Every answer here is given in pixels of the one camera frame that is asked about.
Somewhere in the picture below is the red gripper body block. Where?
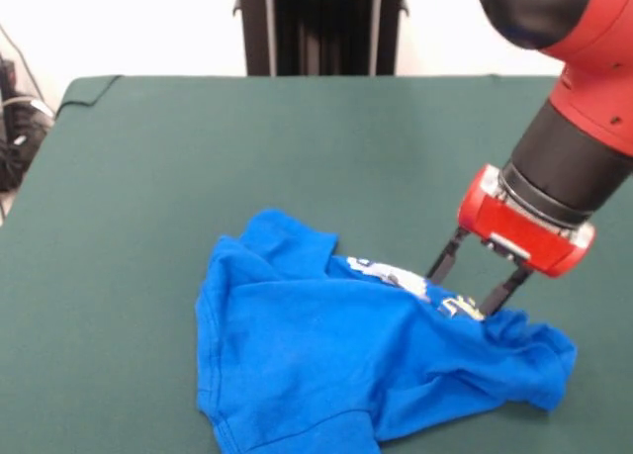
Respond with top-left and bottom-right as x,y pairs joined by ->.
457,164 -> 596,279

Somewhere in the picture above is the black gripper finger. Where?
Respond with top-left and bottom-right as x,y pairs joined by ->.
477,266 -> 533,318
424,227 -> 470,283

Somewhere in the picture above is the blue printed T-shirt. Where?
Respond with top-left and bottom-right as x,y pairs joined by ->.
193,208 -> 579,454

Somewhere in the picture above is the dark green table cloth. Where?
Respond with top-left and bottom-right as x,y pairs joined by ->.
0,74 -> 633,454

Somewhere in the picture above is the dark grey floor stand base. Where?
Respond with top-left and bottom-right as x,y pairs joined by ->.
0,55 -> 55,193

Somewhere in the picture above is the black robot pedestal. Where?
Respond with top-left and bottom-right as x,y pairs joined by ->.
231,0 -> 411,77

